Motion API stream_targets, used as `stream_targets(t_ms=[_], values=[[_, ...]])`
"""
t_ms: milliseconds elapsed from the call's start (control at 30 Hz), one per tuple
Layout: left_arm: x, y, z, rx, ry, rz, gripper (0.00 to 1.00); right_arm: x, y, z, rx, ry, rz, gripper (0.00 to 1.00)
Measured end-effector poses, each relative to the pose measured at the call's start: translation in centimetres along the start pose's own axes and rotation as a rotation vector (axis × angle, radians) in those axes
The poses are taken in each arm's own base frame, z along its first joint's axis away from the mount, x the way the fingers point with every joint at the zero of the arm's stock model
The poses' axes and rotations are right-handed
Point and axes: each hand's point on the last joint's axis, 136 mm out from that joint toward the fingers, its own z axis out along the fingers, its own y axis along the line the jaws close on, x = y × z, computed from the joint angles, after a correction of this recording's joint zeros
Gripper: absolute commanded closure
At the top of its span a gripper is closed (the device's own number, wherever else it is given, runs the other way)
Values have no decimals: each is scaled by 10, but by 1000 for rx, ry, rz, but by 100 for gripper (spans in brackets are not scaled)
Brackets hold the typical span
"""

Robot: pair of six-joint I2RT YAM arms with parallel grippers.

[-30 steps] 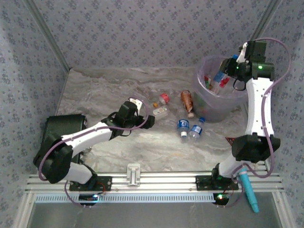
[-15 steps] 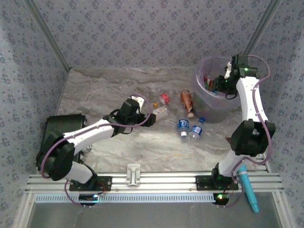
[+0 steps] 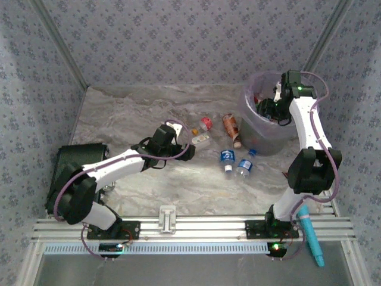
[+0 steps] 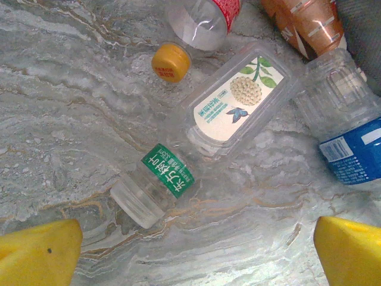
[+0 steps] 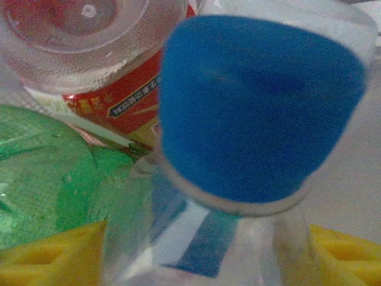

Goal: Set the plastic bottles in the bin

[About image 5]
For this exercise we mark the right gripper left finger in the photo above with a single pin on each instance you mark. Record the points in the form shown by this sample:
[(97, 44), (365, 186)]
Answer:
[(44, 268)]

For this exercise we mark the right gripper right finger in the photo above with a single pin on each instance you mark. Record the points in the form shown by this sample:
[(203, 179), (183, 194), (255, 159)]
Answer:
[(351, 265)]

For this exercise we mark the green bottle yellow cap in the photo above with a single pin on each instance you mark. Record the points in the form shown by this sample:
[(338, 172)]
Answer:
[(44, 172)]

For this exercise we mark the Fiji bottle blue cap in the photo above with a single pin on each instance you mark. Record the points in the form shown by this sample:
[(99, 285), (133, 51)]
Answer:
[(253, 104)]

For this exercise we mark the clear bottle red label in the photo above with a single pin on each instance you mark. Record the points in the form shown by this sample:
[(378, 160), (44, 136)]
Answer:
[(128, 98)]

